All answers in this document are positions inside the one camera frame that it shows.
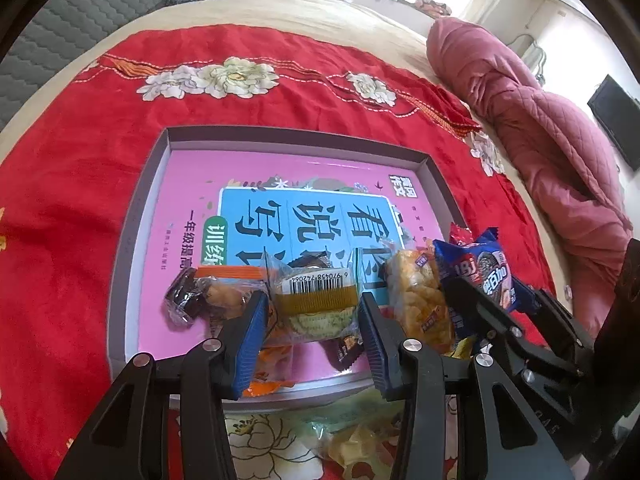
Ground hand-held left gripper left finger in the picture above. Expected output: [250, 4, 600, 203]
[55, 291, 271, 480]

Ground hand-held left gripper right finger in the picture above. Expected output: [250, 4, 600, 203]
[359, 291, 576, 480]

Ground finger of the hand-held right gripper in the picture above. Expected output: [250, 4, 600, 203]
[444, 276, 532, 361]
[529, 287, 598, 387]

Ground orange cat-print snack packet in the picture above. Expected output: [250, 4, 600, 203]
[244, 344, 297, 400]

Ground blue cookie packet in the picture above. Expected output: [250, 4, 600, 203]
[432, 229, 537, 341]

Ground small clear orange-topped snack packet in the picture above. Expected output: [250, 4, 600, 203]
[194, 264, 268, 321]

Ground green cake packet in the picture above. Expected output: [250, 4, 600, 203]
[265, 250, 363, 346]

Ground grey box with pink bottom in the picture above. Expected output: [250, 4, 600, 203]
[107, 126, 463, 413]

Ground brown wrapped candy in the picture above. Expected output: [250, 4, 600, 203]
[324, 336, 365, 372]

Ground small yellow packet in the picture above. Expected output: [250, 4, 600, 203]
[447, 336, 477, 361]

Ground yellow puffed snack packet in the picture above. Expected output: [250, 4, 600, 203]
[389, 246, 457, 356]

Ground red snack packet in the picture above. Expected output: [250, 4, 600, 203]
[447, 221, 475, 247]

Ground dark wrapped candy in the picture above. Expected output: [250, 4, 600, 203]
[164, 266, 207, 330]

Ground pale yellow snack packet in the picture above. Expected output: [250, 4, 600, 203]
[317, 420, 403, 468]

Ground pink quilted blanket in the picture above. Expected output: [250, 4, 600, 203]
[426, 16, 635, 333]

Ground red floral cloth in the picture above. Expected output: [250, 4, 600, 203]
[0, 30, 556, 480]

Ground white metal rack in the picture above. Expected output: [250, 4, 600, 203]
[517, 34, 547, 83]

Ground grey quilted headboard cushion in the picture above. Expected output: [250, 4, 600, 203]
[0, 0, 213, 131]

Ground black wall television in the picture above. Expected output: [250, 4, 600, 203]
[586, 74, 640, 172]

